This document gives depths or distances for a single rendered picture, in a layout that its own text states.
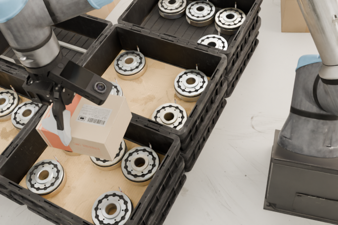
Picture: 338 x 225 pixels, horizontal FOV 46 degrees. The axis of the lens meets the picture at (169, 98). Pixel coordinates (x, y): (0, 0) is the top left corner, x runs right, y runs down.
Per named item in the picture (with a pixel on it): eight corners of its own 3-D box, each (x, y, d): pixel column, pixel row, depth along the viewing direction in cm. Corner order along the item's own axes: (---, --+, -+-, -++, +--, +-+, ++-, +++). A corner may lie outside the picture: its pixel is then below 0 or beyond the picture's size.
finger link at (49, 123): (48, 140, 84) (46, 100, 81) (72, 146, 83) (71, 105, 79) (38, 146, 81) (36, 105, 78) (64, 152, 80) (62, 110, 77)
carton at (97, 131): (132, 116, 92) (125, 96, 86) (112, 161, 85) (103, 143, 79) (71, 104, 96) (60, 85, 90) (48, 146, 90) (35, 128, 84)
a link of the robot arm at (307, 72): (322, 104, 103) (331, 52, 101) (357, 117, 91) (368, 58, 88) (280, 102, 100) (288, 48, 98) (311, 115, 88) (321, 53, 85)
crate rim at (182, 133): (229, 61, 117) (229, 55, 115) (183, 141, 102) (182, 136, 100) (116, 27, 131) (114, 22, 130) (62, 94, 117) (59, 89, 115)
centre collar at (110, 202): (124, 203, 99) (123, 202, 98) (115, 222, 96) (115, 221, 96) (106, 198, 100) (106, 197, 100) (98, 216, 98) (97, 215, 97)
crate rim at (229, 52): (264, -3, 131) (265, -9, 129) (229, 60, 117) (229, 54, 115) (159, -26, 146) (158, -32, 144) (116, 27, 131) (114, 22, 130)
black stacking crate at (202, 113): (228, 81, 124) (228, 57, 115) (186, 158, 110) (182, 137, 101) (122, 48, 139) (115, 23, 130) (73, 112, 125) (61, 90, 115)
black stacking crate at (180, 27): (262, 19, 139) (264, -7, 130) (229, 80, 124) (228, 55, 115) (163, -5, 153) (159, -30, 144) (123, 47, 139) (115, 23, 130)
